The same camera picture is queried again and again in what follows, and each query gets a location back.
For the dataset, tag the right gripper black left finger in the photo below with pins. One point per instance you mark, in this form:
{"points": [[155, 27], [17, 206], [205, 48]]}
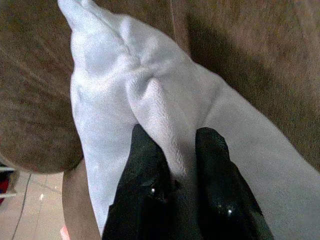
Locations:
{"points": [[142, 200]]}

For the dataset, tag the white pillow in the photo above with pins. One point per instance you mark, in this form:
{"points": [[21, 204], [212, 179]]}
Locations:
{"points": [[162, 100]]}

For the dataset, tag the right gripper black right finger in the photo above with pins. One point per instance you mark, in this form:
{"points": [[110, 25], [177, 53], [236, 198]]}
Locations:
{"points": [[225, 200]]}

